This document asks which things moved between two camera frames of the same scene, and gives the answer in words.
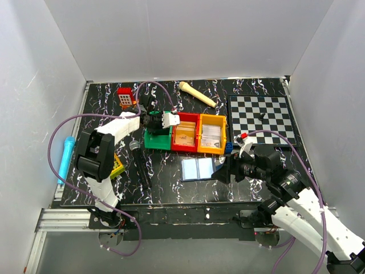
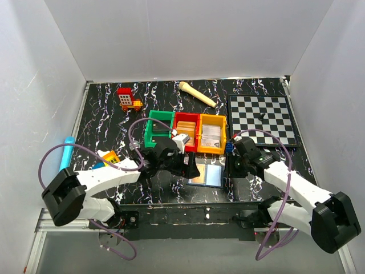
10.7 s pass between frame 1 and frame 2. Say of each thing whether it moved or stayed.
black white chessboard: stayed
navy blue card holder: moved
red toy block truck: stayed
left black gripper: moved
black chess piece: stayed
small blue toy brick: stayed
